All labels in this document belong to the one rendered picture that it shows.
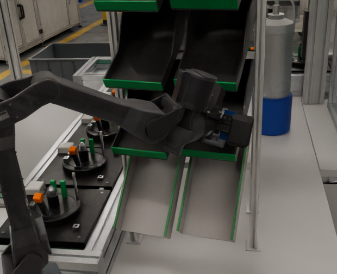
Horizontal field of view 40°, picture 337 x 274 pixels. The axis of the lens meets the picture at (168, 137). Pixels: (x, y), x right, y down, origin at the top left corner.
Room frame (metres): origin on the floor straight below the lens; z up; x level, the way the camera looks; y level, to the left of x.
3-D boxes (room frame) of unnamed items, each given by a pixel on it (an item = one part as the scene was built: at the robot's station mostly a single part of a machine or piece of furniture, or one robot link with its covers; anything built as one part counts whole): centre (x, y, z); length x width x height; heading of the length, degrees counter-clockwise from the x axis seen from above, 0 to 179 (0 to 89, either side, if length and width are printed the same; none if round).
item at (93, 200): (1.05, 0.31, 0.96); 0.24 x 0.24 x 0.02; 80
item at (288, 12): (6.33, -1.54, 0.40); 0.61 x 0.41 x 0.22; 73
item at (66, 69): (3.18, 0.56, 0.73); 0.62 x 0.42 x 0.23; 80
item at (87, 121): (1.54, 0.22, 1.01); 0.24 x 0.24 x 0.13; 80
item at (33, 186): (1.17, 0.39, 0.97); 0.05 x 0.05 x 0.04; 80
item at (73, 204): (1.05, 0.31, 0.98); 0.14 x 0.14 x 0.02
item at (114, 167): (1.30, 0.27, 1.01); 0.24 x 0.24 x 0.13; 80
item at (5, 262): (0.65, 0.27, 1.15); 0.09 x 0.07 x 0.06; 20
